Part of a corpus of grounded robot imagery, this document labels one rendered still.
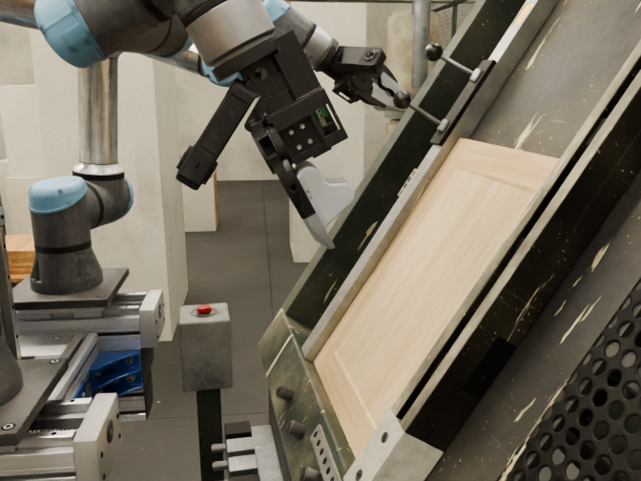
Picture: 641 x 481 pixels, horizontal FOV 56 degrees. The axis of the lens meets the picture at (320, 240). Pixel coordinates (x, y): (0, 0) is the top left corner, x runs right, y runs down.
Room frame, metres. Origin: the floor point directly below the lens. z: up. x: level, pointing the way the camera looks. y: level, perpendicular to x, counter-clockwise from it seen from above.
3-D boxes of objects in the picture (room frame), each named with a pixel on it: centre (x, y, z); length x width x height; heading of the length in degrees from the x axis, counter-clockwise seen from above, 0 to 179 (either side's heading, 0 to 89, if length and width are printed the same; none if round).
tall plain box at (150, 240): (3.67, 1.22, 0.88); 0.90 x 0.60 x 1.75; 6
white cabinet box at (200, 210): (6.12, 1.38, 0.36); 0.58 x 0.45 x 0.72; 96
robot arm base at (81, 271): (1.27, 0.57, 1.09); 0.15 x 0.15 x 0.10
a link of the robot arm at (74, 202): (1.28, 0.56, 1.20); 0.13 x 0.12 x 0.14; 164
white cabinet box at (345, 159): (5.16, -0.03, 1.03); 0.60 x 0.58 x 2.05; 6
